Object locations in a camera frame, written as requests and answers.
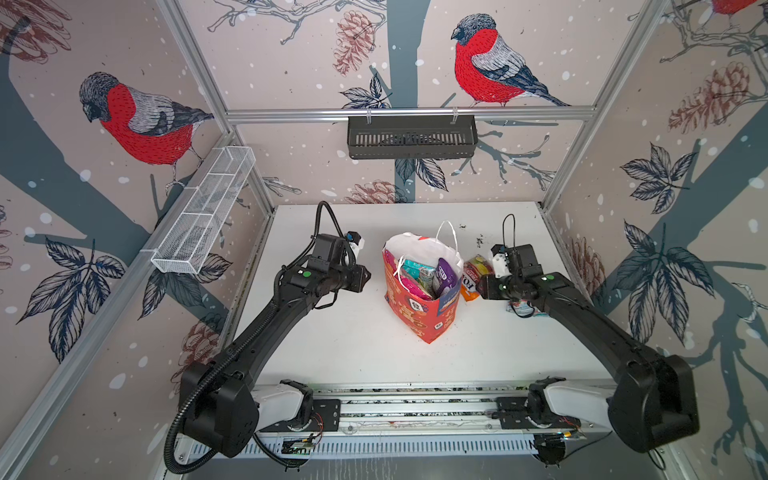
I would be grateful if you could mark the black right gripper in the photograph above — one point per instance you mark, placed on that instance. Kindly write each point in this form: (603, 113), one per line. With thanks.
(487, 286)

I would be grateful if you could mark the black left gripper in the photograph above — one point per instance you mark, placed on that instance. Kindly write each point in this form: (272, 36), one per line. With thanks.
(359, 278)

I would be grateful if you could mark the orange Fox's candy bag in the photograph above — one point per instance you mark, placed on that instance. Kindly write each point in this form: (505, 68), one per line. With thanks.
(473, 271)

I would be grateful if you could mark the teal Fox's candy bag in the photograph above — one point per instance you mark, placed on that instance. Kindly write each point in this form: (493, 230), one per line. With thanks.
(524, 310)

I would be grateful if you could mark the purple Fox's berries bag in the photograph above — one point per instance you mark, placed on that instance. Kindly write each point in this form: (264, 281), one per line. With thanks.
(444, 278)

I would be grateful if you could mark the red paper gift bag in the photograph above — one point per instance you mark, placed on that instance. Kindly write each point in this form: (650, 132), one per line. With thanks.
(427, 319)

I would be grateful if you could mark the pink Lay's chips bag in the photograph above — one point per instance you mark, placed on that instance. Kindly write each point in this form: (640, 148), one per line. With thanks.
(407, 277)

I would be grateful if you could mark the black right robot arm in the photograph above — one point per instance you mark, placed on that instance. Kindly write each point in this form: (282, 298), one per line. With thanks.
(653, 399)

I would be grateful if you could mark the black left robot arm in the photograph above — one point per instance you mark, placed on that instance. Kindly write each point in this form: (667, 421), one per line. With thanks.
(218, 405)

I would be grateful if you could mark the green snack packet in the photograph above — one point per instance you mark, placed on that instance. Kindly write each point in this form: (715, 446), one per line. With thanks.
(421, 273)

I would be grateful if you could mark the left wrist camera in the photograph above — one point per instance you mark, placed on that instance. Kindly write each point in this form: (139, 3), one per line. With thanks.
(356, 242)

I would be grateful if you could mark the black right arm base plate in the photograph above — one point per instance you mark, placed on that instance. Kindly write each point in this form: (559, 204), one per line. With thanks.
(514, 413)

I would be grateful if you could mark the aluminium mounting rail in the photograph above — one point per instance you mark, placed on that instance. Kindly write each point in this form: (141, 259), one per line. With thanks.
(424, 410)

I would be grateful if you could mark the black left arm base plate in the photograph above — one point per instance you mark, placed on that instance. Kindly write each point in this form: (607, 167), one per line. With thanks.
(323, 416)

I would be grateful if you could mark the black wall basket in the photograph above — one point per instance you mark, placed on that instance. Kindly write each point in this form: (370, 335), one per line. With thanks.
(406, 137)

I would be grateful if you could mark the aluminium frame crossbar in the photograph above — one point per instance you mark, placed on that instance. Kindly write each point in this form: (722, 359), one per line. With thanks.
(524, 113)

